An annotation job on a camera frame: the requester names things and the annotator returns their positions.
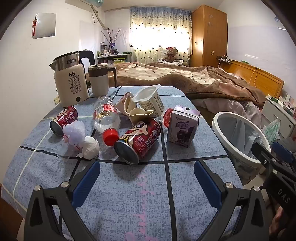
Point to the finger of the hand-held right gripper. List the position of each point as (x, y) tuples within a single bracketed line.
[(263, 154), (283, 151)]

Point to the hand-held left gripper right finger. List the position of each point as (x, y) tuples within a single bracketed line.
[(207, 183)]

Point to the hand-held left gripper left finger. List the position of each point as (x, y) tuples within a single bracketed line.
[(87, 180)]

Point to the white tissue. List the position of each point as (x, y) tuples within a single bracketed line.
[(90, 146)]

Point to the white round trash bin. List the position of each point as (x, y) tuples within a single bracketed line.
[(222, 134)]

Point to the purple drink carton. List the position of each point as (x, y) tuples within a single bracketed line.
[(182, 129)]

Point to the red cartoon drink can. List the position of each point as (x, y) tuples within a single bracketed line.
[(141, 136), (67, 115)]

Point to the jelly cup with red lid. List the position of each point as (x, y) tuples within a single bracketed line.
[(167, 117)]

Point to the beige paper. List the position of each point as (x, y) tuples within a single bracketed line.
[(136, 113)]

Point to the strawberry print drink carton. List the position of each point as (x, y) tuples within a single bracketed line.
[(120, 104)]

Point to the person's right hand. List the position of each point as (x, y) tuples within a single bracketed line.
[(281, 222)]

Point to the green printed plastic bag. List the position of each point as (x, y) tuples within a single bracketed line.
[(271, 131)]

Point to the white nightstand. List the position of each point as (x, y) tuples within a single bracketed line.
[(277, 113)]

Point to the blue checked tablecloth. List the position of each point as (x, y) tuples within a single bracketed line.
[(129, 197)]

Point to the pile of small boxes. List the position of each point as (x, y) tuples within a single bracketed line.
[(288, 104)]

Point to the pale pink bed sheet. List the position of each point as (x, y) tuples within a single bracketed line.
[(231, 109)]

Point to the clear plastic bottle red cap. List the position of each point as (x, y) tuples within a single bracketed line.
[(105, 113)]

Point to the wooden bed headboard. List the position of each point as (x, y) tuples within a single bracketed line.
[(261, 78)]

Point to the beige mug with brown band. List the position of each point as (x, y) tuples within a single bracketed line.
[(98, 83)]

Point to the white yogurt cup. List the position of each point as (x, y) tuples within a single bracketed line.
[(150, 102)]

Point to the cream electric kettle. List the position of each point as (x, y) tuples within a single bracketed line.
[(69, 81)]

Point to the power strip on headboard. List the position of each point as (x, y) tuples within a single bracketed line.
[(224, 60)]

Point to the bed with brown blanket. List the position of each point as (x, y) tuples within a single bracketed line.
[(185, 78)]

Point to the wooden wardrobe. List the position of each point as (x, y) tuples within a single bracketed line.
[(208, 41)]

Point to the brown teddy bear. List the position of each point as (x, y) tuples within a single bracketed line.
[(171, 55)]

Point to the blue dotted curtain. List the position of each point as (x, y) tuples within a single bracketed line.
[(159, 34)]

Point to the red knot ornament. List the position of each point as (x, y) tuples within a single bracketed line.
[(34, 23)]

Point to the white air conditioner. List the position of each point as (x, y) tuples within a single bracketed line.
[(94, 2)]

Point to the white wall socket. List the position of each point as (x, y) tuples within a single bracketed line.
[(56, 100)]

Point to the silver wall panel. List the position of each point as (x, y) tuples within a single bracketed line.
[(46, 25)]

